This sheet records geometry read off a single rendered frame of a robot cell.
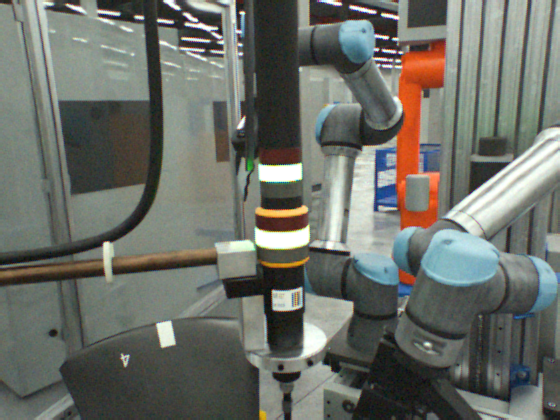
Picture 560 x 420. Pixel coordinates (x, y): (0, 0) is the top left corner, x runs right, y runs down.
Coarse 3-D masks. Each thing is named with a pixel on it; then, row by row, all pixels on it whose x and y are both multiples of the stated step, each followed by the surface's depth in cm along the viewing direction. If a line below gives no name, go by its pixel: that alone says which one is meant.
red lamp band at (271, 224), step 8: (256, 216) 38; (264, 216) 37; (296, 216) 36; (304, 216) 37; (256, 224) 38; (264, 224) 37; (272, 224) 36; (280, 224) 36; (288, 224) 36; (296, 224) 37; (304, 224) 37
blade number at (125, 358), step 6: (126, 348) 54; (132, 348) 54; (114, 354) 53; (120, 354) 53; (126, 354) 54; (132, 354) 54; (120, 360) 53; (126, 360) 53; (132, 360) 53; (120, 366) 53; (126, 366) 53; (132, 366) 53; (120, 372) 52
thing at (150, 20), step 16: (144, 0) 33; (144, 16) 33; (160, 64) 34; (160, 80) 34; (160, 96) 34; (160, 112) 34; (160, 128) 35; (160, 144) 35; (160, 160) 35; (144, 192) 35; (144, 208) 35; (128, 224) 35; (80, 240) 35; (96, 240) 35; (112, 240) 35; (0, 256) 34; (16, 256) 34; (32, 256) 34; (48, 256) 35; (112, 256) 36
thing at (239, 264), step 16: (224, 256) 36; (240, 256) 37; (224, 272) 37; (240, 272) 37; (256, 272) 38; (224, 288) 38; (240, 288) 37; (256, 288) 37; (240, 304) 38; (256, 304) 38; (240, 320) 39; (256, 320) 38; (240, 336) 40; (256, 336) 38; (304, 336) 41; (320, 336) 41; (256, 352) 38; (272, 352) 38; (288, 352) 38; (304, 352) 38; (320, 352) 39; (272, 368) 38; (288, 368) 37; (304, 368) 38
